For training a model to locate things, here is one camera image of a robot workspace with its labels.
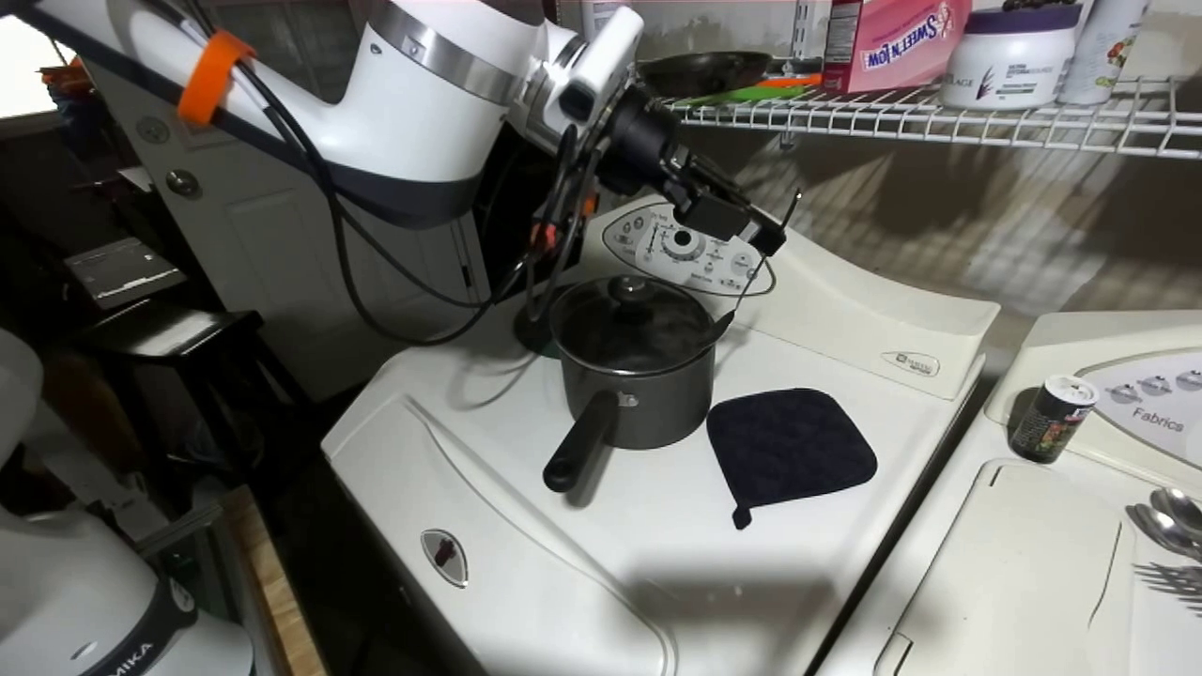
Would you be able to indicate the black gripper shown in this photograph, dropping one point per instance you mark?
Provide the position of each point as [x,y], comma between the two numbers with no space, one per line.
[649,137]

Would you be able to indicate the black pot holder cloth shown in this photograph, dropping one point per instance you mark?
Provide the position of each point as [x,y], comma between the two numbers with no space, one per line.
[792,452]

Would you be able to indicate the spare silver spoon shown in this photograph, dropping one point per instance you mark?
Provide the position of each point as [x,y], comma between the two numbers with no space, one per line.
[1179,508]
[1160,529]

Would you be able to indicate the green shelf item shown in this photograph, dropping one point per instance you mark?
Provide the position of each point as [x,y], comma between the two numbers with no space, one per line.
[754,94]

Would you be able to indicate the black frying pan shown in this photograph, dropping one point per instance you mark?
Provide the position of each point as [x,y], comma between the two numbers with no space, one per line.
[718,74]

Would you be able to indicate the orange red utensil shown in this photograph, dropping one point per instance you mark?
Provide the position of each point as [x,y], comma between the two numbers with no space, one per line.
[796,82]

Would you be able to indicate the pink box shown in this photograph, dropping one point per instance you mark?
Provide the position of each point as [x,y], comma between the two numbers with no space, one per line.
[897,44]

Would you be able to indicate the white tub purple lid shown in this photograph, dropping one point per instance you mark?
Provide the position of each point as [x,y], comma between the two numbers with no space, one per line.
[1007,60]

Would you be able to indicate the small brown glass jar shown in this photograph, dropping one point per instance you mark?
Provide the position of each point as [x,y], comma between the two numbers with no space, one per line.
[1045,423]

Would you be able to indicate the white cylinder container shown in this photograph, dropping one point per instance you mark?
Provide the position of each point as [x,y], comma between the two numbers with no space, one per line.
[1102,50]

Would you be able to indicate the white washing machine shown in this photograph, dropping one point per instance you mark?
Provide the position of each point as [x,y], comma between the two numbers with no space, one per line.
[567,576]

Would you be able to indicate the white dryer machine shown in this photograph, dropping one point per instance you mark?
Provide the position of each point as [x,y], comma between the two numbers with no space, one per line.
[1002,589]

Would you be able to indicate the grey panelled door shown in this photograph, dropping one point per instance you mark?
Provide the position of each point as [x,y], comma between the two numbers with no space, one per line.
[248,274]

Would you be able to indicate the silver fork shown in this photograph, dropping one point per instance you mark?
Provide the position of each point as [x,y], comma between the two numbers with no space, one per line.
[1171,585]

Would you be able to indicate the black equipment box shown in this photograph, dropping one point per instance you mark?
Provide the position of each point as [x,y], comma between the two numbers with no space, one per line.
[126,274]

